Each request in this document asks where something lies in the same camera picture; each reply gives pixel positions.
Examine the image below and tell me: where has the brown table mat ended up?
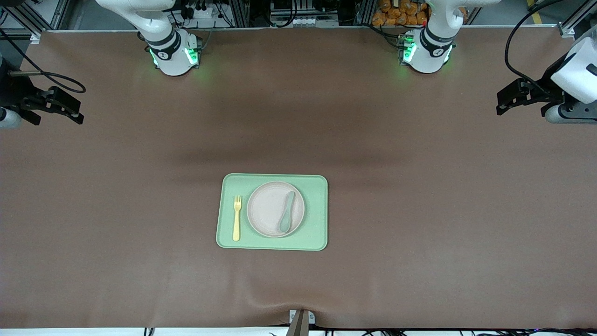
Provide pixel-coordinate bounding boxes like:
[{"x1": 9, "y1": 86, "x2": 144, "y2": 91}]
[{"x1": 0, "y1": 26, "x2": 597, "y2": 329}]

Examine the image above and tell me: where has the white power strip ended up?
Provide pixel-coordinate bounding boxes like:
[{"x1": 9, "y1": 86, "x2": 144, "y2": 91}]
[{"x1": 181, "y1": 0, "x2": 224, "y2": 19}]

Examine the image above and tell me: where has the beige round plate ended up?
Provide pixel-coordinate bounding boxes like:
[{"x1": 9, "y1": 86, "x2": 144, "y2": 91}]
[{"x1": 247, "y1": 181, "x2": 305, "y2": 238}]

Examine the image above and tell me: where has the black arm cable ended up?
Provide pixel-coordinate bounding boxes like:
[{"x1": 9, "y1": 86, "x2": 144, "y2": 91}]
[
  {"x1": 0, "y1": 28, "x2": 87, "y2": 94},
  {"x1": 505, "y1": 0, "x2": 567, "y2": 94}
]

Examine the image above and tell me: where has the bag of orange items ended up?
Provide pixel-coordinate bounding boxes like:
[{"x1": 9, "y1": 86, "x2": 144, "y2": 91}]
[{"x1": 372, "y1": 0, "x2": 430, "y2": 27}]

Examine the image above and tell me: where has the metal clamp bracket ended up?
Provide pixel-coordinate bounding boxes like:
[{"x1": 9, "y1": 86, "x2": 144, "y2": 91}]
[{"x1": 288, "y1": 309, "x2": 316, "y2": 336}]

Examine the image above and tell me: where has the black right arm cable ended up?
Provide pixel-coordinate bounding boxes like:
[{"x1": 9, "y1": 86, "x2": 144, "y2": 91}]
[{"x1": 0, "y1": 28, "x2": 87, "y2": 94}]

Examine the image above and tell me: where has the yellow plastic fork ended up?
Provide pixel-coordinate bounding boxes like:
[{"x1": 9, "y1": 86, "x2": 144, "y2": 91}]
[{"x1": 233, "y1": 196, "x2": 243, "y2": 242}]

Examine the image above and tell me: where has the teal green plastic spoon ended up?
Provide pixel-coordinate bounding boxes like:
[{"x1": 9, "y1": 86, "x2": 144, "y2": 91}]
[{"x1": 278, "y1": 191, "x2": 296, "y2": 233}]

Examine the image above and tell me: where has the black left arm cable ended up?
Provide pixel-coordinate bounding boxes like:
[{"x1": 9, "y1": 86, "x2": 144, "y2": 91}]
[{"x1": 505, "y1": 0, "x2": 567, "y2": 94}]

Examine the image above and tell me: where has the light green plastic tray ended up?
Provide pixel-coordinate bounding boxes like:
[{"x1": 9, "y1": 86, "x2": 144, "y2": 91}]
[{"x1": 216, "y1": 173, "x2": 328, "y2": 252}]

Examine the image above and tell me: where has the aluminium frame rail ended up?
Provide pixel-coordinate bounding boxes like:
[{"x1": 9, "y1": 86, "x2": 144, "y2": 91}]
[
  {"x1": 558, "y1": 5, "x2": 597, "y2": 38},
  {"x1": 0, "y1": 0, "x2": 71, "y2": 43}
]

